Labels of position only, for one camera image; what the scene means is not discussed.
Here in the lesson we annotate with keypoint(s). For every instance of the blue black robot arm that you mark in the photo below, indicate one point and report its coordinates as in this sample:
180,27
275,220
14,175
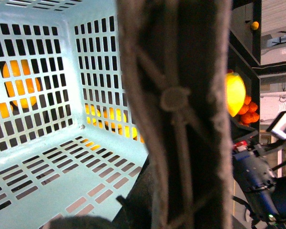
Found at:
265,193

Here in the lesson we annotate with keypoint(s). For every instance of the dark wooden produce stand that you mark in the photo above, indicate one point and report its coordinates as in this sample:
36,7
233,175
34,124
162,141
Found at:
244,55

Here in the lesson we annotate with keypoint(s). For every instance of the light blue plastic basket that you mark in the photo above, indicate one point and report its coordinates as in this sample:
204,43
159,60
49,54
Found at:
68,143

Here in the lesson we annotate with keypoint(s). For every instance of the pile of orange tangerines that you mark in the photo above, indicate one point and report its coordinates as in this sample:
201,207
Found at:
248,113

